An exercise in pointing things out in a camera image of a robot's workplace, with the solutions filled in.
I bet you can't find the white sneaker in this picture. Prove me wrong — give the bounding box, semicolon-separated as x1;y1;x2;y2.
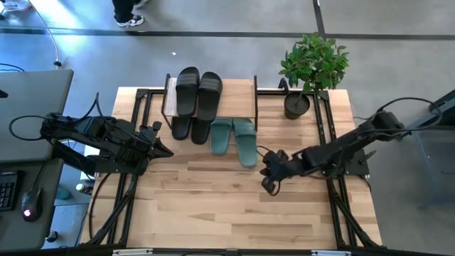
0;0;33;11

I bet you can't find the white floor cable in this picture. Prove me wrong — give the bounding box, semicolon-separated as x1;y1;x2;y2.
27;0;62;68

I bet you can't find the white mounting bracket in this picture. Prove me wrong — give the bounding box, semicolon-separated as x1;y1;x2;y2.
112;248;154;256
311;250;352;256

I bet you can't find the light grey desk surface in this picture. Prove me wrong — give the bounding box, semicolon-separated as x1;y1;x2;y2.
0;69;75;164

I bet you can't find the small teal object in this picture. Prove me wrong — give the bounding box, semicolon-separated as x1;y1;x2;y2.
55;186;72;201

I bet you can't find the green potted plant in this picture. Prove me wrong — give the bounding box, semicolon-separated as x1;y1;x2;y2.
278;32;350;121

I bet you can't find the black computer mouse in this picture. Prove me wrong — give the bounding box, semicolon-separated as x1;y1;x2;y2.
20;187;43;223

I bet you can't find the black keyboard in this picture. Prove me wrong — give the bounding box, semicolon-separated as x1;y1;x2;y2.
0;170;21;213

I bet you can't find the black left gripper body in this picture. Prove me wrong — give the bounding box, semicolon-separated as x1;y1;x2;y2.
136;121;163;175

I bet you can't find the grey metal stand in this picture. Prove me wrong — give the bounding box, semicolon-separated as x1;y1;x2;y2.
408;88;455;210

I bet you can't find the person's leg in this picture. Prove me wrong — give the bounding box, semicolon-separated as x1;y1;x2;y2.
112;0;137;24

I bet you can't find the black aluminium rig frame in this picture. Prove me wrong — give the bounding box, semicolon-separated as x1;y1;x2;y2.
80;87;383;250

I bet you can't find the person's shoe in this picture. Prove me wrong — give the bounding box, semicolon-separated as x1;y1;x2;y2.
116;14;146;28

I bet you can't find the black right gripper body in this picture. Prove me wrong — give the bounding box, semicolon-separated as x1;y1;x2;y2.
262;149;305;196

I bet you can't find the wooden shelf with black frame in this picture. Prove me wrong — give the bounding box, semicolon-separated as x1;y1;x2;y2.
161;73;259;132

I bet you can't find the small bottle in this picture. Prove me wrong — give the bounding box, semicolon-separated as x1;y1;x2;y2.
75;181;94;196

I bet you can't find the dark grey desk surface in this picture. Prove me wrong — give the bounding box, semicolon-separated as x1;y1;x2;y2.
0;158;65;250

